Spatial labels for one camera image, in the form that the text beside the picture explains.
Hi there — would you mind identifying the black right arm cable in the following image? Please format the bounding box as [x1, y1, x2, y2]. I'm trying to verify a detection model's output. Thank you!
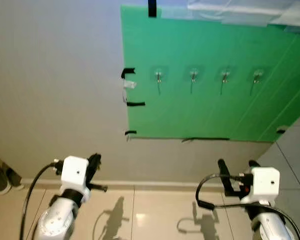
[195, 172, 300, 240]

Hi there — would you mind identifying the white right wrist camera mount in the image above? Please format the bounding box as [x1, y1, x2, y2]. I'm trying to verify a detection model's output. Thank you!
[240, 167, 281, 206]

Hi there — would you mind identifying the clear plastic sheet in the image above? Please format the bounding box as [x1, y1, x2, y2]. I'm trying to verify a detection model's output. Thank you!
[187, 0, 300, 34]

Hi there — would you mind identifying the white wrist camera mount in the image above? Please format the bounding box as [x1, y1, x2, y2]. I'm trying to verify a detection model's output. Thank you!
[60, 156, 90, 197]
[240, 167, 281, 206]

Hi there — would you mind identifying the clear adhesive metal hook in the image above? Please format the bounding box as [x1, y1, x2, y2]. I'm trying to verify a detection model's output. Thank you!
[153, 68, 167, 85]
[187, 67, 201, 84]
[252, 69, 265, 85]
[219, 68, 232, 85]

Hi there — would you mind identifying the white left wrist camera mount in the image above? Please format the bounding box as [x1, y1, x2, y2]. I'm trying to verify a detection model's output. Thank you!
[60, 156, 90, 197]

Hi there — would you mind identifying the clear crumpled tape piece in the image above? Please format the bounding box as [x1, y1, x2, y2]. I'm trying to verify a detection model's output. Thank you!
[122, 80, 138, 91]

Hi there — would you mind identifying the green wall board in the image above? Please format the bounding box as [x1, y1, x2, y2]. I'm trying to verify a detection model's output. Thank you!
[120, 4, 300, 143]

